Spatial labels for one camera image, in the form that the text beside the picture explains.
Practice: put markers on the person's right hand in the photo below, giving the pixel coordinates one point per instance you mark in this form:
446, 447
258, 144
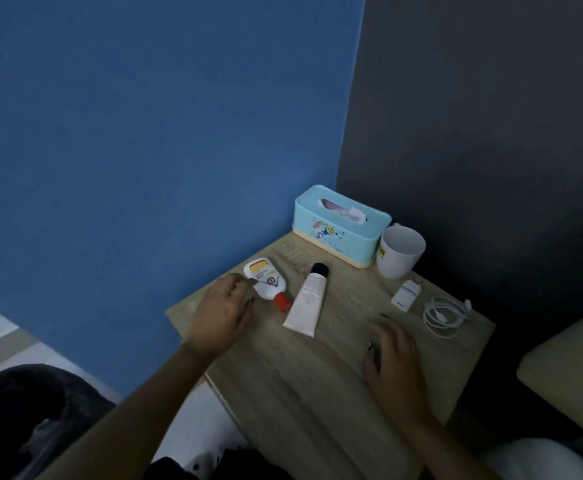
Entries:
396, 369

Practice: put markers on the person's left hand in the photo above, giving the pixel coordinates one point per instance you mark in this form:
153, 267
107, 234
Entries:
219, 319

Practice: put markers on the white bottle red cap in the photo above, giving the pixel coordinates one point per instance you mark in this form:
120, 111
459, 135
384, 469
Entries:
266, 279

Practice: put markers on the white charger plug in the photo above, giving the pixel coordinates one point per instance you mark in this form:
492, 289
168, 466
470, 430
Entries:
405, 296

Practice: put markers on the white tube black cap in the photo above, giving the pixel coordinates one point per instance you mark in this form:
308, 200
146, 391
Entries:
307, 304

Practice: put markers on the large white plastic cup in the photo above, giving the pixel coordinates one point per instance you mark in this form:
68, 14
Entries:
399, 252

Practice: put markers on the teal tissue box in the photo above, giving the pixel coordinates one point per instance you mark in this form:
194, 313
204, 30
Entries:
341, 224

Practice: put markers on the black trash bin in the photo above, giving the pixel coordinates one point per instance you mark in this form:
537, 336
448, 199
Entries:
26, 419

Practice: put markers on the person's left forearm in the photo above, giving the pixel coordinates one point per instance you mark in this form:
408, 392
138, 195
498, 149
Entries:
121, 424

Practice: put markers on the wooden nightstand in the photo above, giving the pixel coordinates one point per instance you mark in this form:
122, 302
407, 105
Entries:
321, 384

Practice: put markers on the person's black trousers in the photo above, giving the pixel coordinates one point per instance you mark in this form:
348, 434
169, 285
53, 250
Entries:
211, 467

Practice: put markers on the beige bed headboard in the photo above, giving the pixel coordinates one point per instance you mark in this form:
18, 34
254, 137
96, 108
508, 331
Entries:
571, 369

